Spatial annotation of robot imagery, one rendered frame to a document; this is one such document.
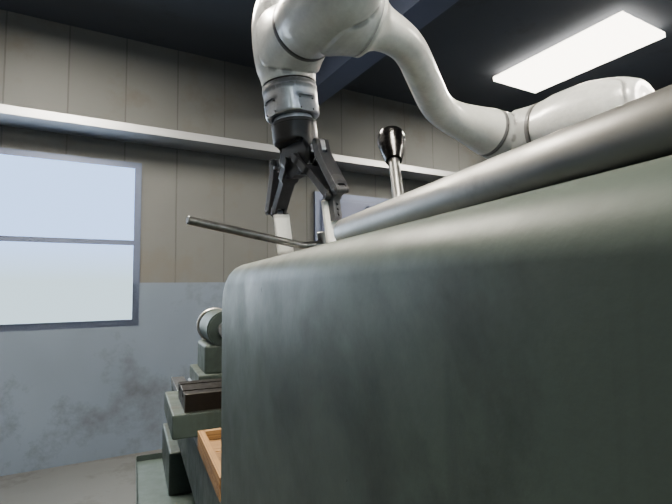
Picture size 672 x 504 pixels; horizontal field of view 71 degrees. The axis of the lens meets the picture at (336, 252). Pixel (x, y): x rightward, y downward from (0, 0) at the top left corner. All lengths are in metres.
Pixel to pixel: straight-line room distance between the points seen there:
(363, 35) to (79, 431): 3.71
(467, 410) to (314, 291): 0.15
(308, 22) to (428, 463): 0.59
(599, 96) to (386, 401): 0.82
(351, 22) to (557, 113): 0.47
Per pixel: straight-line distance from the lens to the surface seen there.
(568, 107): 0.99
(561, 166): 0.17
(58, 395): 4.03
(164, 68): 4.44
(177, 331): 4.05
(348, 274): 0.24
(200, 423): 1.27
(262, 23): 0.81
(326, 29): 0.69
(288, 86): 0.78
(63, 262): 3.96
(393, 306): 0.20
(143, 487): 1.96
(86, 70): 4.33
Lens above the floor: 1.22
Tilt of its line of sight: 5 degrees up
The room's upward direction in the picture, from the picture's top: 1 degrees counter-clockwise
